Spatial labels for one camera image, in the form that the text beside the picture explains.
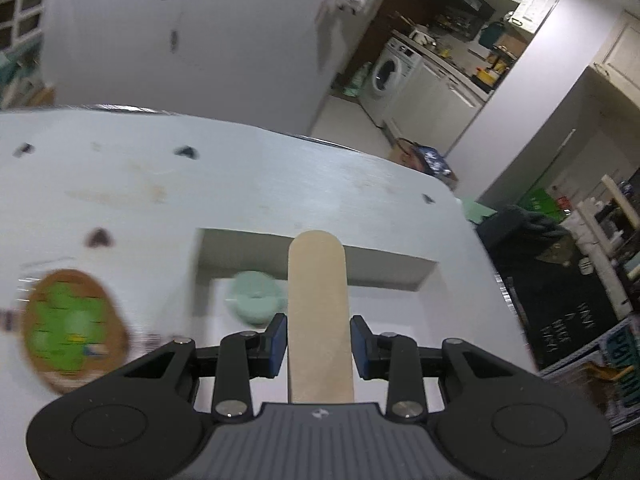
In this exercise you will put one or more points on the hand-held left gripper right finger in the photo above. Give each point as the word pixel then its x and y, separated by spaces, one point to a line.
pixel 360 347

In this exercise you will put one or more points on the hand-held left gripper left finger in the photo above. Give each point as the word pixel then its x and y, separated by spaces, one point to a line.
pixel 277 345

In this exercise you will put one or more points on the white shallow box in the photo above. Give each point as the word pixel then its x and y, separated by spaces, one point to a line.
pixel 400 320

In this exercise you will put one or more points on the pale green bowl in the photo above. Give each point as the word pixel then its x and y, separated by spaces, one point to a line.
pixel 255 300

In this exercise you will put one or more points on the wooden stick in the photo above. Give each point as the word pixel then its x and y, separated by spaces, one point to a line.
pixel 320 310

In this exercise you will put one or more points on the blue patterned bag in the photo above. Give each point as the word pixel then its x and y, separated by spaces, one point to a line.
pixel 435 160

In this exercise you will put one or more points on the black doormat white lettering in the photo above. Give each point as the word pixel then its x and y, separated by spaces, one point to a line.
pixel 560 310

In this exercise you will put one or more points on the dark grey cloth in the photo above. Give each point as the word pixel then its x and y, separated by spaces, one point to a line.
pixel 525 227

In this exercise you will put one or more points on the round cork coaster green print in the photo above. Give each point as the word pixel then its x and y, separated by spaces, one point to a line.
pixel 70 330

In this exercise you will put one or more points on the green bag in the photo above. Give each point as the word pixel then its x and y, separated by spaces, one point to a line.
pixel 540 202

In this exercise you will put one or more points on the white kitchen counter cabinets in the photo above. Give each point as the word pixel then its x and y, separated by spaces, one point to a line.
pixel 440 110

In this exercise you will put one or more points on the white pipe rack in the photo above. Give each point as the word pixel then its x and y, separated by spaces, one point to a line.
pixel 600 240

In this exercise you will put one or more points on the green packs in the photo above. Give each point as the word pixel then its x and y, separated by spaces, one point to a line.
pixel 357 82

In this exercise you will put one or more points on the white washing machine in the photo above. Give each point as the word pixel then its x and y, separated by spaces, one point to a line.
pixel 387 77

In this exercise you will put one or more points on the white refrigerator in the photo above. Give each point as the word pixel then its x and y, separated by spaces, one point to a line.
pixel 240 50

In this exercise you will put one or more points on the white upper cabinet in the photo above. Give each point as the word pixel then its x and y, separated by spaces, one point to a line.
pixel 540 5

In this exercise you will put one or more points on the white drawer unit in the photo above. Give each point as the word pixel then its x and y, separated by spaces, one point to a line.
pixel 25 5

